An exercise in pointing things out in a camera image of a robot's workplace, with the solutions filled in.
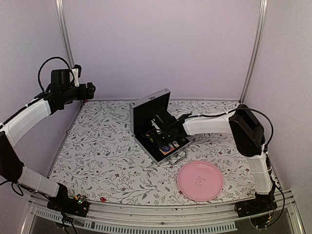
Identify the left aluminium frame post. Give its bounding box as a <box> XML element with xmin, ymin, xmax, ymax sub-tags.
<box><xmin>55</xmin><ymin>0</ymin><xmax>75</xmax><ymax>67</ymax></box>

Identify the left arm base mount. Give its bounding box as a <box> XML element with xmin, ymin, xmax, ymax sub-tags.
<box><xmin>47</xmin><ymin>194</ymin><xmax>90</xmax><ymax>217</ymax></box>

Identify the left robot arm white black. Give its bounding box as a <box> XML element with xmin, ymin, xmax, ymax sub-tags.
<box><xmin>0</xmin><ymin>64</ymin><xmax>96</xmax><ymax>212</ymax></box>

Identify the front aluminium rail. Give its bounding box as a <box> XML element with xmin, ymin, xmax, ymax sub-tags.
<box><xmin>31</xmin><ymin>199</ymin><xmax>305</xmax><ymax>234</ymax></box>

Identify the blue round blind button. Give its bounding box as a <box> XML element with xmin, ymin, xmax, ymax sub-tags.
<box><xmin>160</xmin><ymin>146</ymin><xmax>172</xmax><ymax>154</ymax></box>

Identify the pink plastic plate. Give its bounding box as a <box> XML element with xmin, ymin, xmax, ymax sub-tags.
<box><xmin>177</xmin><ymin>161</ymin><xmax>224</xmax><ymax>202</ymax></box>

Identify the right aluminium frame post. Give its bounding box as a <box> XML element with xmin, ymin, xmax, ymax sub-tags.
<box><xmin>239</xmin><ymin>0</ymin><xmax>268</xmax><ymax>103</ymax></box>

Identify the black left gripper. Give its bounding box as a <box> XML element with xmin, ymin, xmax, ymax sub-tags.
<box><xmin>63</xmin><ymin>81</ymin><xmax>96</xmax><ymax>103</ymax></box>

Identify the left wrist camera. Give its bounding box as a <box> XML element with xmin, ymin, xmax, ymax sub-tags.
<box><xmin>70</xmin><ymin>64</ymin><xmax>81</xmax><ymax>87</ymax></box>

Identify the aluminium frame post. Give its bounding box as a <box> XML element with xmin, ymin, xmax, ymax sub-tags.
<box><xmin>239</xmin><ymin>0</ymin><xmax>268</xmax><ymax>103</ymax></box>
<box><xmin>55</xmin><ymin>0</ymin><xmax>75</xmax><ymax>67</ymax></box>

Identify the aluminium poker set case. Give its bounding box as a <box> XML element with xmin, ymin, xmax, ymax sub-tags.
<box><xmin>130</xmin><ymin>88</ymin><xmax>191</xmax><ymax>165</ymax></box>

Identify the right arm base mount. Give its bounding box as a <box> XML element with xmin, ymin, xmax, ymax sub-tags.
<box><xmin>234</xmin><ymin>195</ymin><xmax>277</xmax><ymax>217</ymax></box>

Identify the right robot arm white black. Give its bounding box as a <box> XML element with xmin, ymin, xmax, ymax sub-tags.
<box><xmin>150</xmin><ymin>104</ymin><xmax>275</xmax><ymax>213</ymax></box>

